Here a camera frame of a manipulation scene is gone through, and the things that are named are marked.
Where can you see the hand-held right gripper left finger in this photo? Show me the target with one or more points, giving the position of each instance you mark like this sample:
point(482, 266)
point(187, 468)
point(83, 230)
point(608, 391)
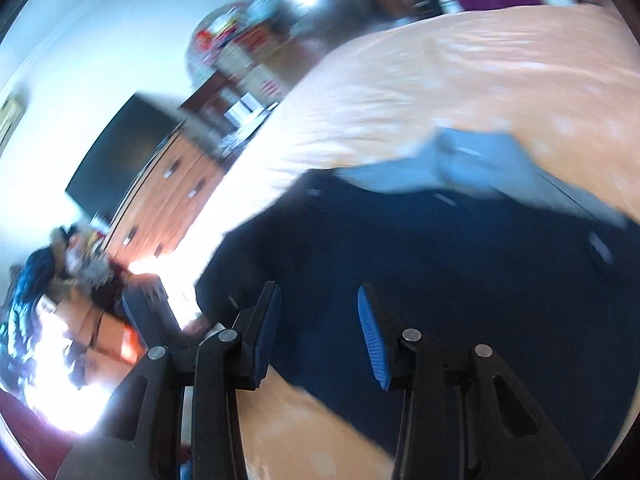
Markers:
point(262, 340)

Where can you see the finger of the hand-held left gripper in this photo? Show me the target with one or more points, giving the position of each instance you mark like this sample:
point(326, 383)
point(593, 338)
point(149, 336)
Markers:
point(147, 312)

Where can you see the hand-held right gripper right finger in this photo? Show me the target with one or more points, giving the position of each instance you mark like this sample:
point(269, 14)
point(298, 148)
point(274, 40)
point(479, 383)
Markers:
point(372, 345)

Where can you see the navy shorts with grey waistband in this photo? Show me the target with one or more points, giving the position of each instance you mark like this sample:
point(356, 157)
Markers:
point(475, 285)

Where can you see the wooden dresser with drawers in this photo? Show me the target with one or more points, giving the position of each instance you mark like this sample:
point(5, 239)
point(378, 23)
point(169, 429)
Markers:
point(165, 200)

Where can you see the blue shiny cloth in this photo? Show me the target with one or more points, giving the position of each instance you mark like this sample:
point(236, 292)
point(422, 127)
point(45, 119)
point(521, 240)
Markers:
point(25, 285)

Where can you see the black flat television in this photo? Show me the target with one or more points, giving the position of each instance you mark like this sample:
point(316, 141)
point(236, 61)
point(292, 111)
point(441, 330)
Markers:
point(120, 155)

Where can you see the orange printed blanket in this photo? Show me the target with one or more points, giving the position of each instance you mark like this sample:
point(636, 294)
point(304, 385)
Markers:
point(400, 85)

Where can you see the cardboard boxes stack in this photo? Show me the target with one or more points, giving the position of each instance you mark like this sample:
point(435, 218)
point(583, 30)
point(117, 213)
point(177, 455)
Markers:
point(225, 35)

